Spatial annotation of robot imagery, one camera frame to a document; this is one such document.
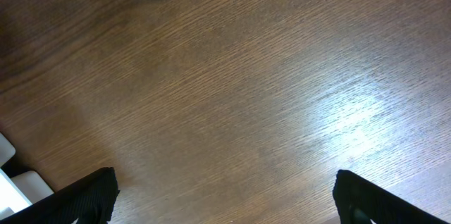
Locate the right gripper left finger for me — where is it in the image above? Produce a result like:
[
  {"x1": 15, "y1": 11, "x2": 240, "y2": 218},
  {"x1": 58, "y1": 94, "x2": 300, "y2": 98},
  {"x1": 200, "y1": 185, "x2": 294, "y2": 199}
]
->
[{"x1": 1, "y1": 167, "x2": 120, "y2": 224}]

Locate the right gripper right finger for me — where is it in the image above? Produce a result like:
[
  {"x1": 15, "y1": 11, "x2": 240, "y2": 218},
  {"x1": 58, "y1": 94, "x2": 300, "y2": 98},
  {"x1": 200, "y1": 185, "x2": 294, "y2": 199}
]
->
[{"x1": 333, "y1": 170, "x2": 447, "y2": 224}]

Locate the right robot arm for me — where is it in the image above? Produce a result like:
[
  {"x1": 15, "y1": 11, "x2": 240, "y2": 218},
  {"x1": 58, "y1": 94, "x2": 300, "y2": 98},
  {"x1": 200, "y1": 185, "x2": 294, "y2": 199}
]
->
[{"x1": 1, "y1": 167, "x2": 442, "y2": 224}]

